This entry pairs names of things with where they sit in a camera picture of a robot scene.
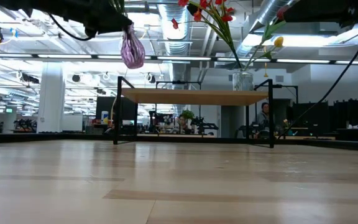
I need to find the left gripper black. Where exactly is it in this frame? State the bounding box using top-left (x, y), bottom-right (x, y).
top-left (84, 0), bottom-right (134, 37)

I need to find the pink glass vase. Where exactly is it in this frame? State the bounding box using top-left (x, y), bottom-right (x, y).
top-left (120, 23), bottom-right (146, 70)

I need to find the red artificial flower bunch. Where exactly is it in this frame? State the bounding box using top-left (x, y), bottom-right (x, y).
top-left (171, 0), bottom-right (244, 71)

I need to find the clear ribbed glass vase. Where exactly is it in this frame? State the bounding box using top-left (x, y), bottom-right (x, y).
top-left (232, 70), bottom-right (254, 91)

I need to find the yellow artificial tulip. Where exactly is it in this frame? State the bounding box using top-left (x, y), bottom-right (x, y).
top-left (244, 35), bottom-right (285, 72)

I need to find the wooden shelf with black legs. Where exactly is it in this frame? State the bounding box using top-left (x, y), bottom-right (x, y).
top-left (112, 76), bottom-right (300, 149)

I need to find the ceiling light strip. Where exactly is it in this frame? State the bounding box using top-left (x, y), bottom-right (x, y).
top-left (216, 57), bottom-right (358, 65)
top-left (0, 52), bottom-right (93, 59)

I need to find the black monitor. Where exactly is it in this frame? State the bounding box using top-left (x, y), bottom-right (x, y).
top-left (95, 96), bottom-right (136, 121)

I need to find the white square pillar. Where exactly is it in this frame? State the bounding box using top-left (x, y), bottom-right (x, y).
top-left (37, 62), bottom-right (65, 133)

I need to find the green potted plant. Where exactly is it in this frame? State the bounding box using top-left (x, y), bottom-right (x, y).
top-left (181, 109), bottom-right (195, 121)

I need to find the person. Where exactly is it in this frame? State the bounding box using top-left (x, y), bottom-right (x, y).
top-left (176, 114), bottom-right (190, 134)
top-left (255, 101), bottom-right (272, 138)

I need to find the yellow hanging tag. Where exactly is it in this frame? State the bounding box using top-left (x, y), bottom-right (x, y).
top-left (262, 46), bottom-right (269, 78)

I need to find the black room divider panel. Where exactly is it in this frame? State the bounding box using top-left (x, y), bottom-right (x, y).
top-left (292, 101), bottom-right (331, 138)
top-left (334, 98), bottom-right (358, 138)

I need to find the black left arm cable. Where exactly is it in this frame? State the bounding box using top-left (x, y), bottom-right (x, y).
top-left (47, 12), bottom-right (94, 42)

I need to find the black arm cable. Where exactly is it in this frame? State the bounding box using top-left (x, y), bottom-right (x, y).
top-left (277, 2), bottom-right (358, 140)
top-left (47, 12), bottom-right (94, 42)

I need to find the silver ceiling duct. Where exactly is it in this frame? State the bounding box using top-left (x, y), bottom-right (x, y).
top-left (157, 2), bottom-right (193, 82)
top-left (234, 0), bottom-right (295, 58)

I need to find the black metal table frame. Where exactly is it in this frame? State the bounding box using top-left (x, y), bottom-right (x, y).
top-left (0, 132), bottom-right (358, 153)

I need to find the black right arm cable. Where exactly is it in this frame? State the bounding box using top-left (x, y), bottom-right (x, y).
top-left (277, 2), bottom-right (358, 140)

